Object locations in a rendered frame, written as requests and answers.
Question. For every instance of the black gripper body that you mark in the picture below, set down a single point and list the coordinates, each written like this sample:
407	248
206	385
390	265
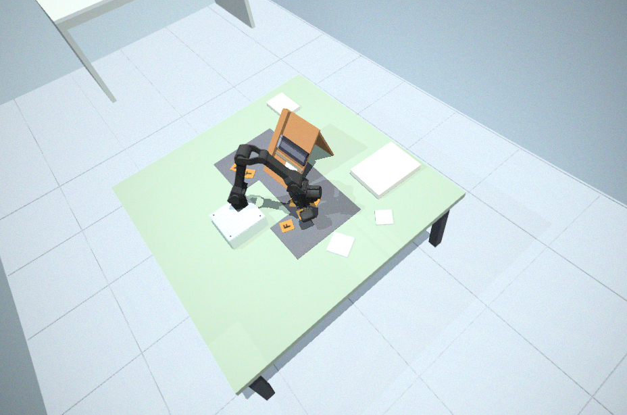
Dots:
307	213

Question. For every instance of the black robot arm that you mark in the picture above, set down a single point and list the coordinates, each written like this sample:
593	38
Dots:
292	178

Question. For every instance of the large tan flat board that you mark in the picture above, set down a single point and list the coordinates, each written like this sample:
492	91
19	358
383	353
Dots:
293	141

